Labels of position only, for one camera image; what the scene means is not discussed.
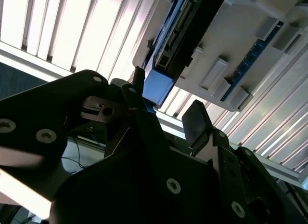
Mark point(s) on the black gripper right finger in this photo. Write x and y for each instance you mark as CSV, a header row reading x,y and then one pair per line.
x,y
197,122

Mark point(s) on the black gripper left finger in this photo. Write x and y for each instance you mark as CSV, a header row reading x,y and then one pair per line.
x,y
36,108

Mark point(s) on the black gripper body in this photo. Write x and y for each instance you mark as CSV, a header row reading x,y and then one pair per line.
x,y
144,197

